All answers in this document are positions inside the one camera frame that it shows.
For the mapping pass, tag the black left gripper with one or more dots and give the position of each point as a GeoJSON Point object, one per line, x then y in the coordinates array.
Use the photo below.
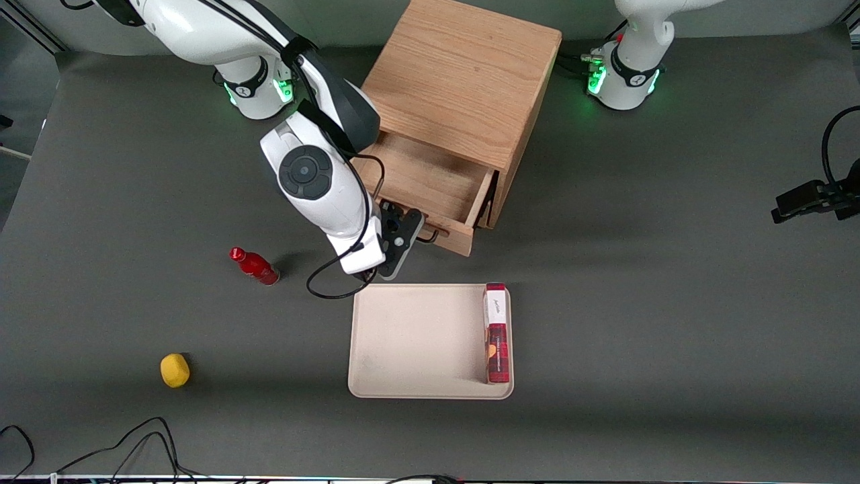
{"type": "Point", "coordinates": [854, 179]}

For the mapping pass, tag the yellow lemon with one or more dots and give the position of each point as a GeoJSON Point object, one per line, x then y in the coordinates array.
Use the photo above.
{"type": "Point", "coordinates": [175, 370]}

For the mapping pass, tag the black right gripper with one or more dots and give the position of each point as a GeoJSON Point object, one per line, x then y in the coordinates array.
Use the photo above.
{"type": "Point", "coordinates": [391, 225]}

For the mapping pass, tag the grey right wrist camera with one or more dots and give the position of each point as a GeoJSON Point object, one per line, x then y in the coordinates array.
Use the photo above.
{"type": "Point", "coordinates": [402, 245]}

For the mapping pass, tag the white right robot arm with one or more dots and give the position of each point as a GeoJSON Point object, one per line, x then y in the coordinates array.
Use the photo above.
{"type": "Point", "coordinates": [322, 195]}

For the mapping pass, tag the red bottle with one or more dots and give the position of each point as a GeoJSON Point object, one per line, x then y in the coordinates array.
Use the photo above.
{"type": "Point", "coordinates": [256, 267]}

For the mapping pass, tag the beige plastic tray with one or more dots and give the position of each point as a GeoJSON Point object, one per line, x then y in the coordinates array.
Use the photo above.
{"type": "Point", "coordinates": [416, 343]}

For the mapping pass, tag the red and white carton box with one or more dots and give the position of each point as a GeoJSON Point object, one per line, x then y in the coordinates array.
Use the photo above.
{"type": "Point", "coordinates": [498, 349]}

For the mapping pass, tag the aluminium frame profile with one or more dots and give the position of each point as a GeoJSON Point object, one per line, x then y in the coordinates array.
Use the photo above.
{"type": "Point", "coordinates": [33, 25]}

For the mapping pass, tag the wooden drawer cabinet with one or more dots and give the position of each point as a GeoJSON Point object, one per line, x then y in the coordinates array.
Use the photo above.
{"type": "Point", "coordinates": [463, 74]}

